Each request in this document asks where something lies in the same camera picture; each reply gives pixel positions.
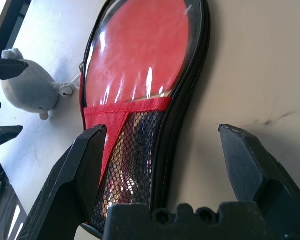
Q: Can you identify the red black paddle case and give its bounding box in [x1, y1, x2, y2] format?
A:
[78, 0, 212, 240]

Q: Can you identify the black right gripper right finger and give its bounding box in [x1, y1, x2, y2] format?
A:
[218, 123, 300, 240]

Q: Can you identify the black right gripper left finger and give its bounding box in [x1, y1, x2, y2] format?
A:
[17, 124, 109, 240]

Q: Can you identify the white pull cord loop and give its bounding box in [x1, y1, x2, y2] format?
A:
[64, 73, 83, 88]

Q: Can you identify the grey white plush toy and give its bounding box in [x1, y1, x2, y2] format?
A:
[1, 48, 75, 121]

